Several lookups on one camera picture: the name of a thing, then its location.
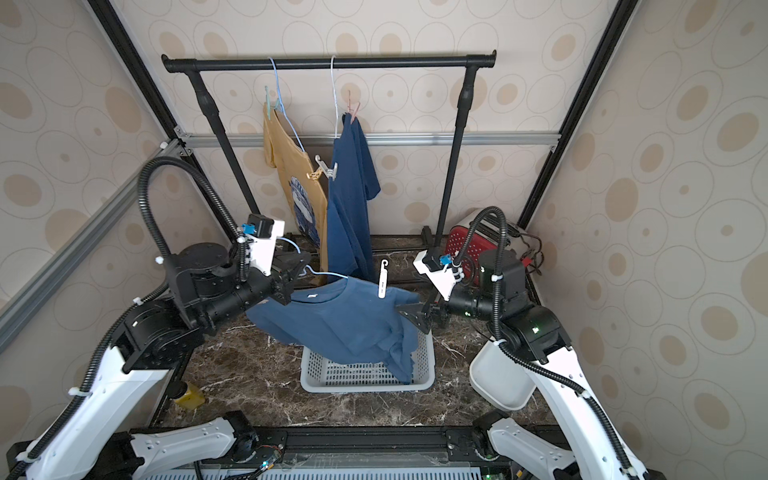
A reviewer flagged white plastic clothespin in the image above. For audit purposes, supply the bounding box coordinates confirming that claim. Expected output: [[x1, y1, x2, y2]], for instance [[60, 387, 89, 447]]
[[377, 259, 389, 299]]

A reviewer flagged light blue t-shirt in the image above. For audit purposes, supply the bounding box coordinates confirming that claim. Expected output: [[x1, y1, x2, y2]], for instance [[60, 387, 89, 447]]
[[246, 277, 420, 384]]

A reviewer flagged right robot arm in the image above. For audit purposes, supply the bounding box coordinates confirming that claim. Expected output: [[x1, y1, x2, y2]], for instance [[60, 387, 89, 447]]
[[413, 249, 654, 479]]

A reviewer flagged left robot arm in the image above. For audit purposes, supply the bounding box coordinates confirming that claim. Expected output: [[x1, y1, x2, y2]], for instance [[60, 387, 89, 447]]
[[8, 243, 311, 479]]

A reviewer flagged white plastic bin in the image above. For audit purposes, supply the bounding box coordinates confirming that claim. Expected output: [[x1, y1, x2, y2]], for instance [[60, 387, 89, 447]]
[[469, 341, 536, 412]]

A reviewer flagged yellow plastic clothespin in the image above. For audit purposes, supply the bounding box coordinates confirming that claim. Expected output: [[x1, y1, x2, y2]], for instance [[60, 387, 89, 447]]
[[306, 169, 324, 180]]

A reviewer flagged navy blue t-shirt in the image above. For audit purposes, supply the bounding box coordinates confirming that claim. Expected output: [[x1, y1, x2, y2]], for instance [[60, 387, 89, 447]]
[[327, 114, 381, 281]]

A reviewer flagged grey plastic clothespin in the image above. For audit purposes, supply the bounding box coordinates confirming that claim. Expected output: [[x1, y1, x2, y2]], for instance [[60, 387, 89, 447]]
[[315, 155, 338, 180]]

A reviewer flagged red polka dot toaster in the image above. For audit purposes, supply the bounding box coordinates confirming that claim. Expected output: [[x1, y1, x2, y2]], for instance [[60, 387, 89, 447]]
[[444, 208, 535, 286]]

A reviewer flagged mustard yellow t-shirt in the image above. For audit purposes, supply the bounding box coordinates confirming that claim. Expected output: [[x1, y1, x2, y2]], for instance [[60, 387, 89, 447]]
[[263, 108, 329, 270]]

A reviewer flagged white plastic basket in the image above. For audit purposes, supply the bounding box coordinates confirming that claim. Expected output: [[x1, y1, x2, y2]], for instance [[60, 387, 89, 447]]
[[300, 332, 435, 394]]

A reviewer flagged teal plastic clothespin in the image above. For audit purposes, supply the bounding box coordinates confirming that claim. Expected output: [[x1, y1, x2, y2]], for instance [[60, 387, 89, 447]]
[[264, 86, 273, 120]]

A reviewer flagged yellow object on table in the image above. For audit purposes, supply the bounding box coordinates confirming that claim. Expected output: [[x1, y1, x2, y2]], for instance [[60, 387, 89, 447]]
[[168, 381, 206, 410]]

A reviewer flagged pink plastic clothespin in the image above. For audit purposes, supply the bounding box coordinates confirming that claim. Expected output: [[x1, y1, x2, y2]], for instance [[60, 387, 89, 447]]
[[346, 89, 361, 123]]

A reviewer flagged black clothes rack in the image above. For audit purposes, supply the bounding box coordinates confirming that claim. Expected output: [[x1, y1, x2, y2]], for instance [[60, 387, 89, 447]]
[[160, 50, 498, 253]]

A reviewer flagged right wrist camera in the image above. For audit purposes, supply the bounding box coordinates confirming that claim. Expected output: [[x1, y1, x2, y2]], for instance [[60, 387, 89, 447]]
[[413, 249, 464, 301]]

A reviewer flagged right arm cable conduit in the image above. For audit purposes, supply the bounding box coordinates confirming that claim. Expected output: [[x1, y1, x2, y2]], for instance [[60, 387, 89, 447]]
[[451, 206, 637, 480]]

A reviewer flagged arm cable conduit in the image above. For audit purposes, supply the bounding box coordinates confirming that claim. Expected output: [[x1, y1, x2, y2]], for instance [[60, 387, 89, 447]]
[[451, 206, 637, 480], [2, 155, 248, 480]]

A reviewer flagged black toaster power cable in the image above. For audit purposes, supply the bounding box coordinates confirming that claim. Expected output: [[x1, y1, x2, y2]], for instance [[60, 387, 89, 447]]
[[506, 224, 546, 277]]

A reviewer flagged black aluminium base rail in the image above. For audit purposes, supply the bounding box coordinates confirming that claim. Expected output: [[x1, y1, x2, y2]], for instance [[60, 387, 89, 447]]
[[101, 413, 577, 480]]

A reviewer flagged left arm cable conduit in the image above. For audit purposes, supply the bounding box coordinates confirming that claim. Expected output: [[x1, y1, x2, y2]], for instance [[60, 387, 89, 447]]
[[2, 155, 248, 480]]

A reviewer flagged white wire hanger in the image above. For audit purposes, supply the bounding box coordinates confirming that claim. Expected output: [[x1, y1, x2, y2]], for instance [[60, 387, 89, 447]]
[[329, 55, 340, 139]]

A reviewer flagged pale blue wire hanger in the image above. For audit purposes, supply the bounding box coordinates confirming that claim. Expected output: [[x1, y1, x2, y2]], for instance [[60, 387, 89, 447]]
[[268, 57, 306, 152]]

